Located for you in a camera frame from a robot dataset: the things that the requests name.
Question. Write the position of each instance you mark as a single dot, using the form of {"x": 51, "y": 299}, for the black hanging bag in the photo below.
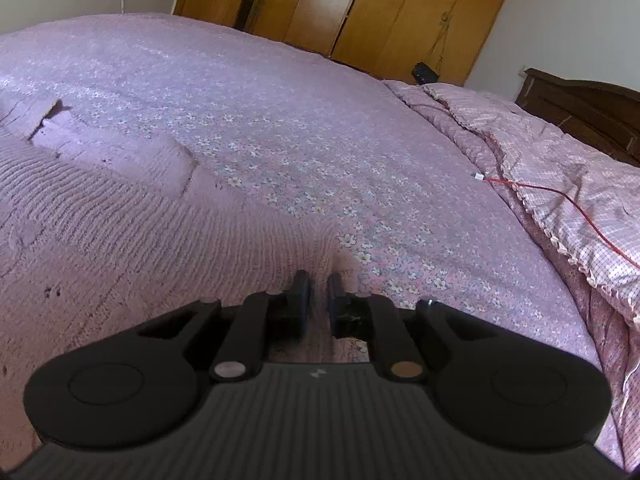
{"x": 424, "y": 73}

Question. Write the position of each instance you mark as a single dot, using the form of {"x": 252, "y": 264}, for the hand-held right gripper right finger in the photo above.
{"x": 334, "y": 305}

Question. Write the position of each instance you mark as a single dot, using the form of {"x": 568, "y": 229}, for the pink knit cardigan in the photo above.
{"x": 140, "y": 240}

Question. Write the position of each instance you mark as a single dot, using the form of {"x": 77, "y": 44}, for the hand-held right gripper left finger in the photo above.
{"x": 302, "y": 305}

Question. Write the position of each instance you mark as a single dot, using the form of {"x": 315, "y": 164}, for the dark wooden headboard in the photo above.
{"x": 590, "y": 110}

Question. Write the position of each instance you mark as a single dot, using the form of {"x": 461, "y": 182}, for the wooden wardrobe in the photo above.
{"x": 400, "y": 15}

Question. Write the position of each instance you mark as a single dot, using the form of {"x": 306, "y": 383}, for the pink checked quilt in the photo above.
{"x": 560, "y": 180}

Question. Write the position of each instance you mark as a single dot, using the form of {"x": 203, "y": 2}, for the pink floral bed sheet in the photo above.
{"x": 280, "y": 125}

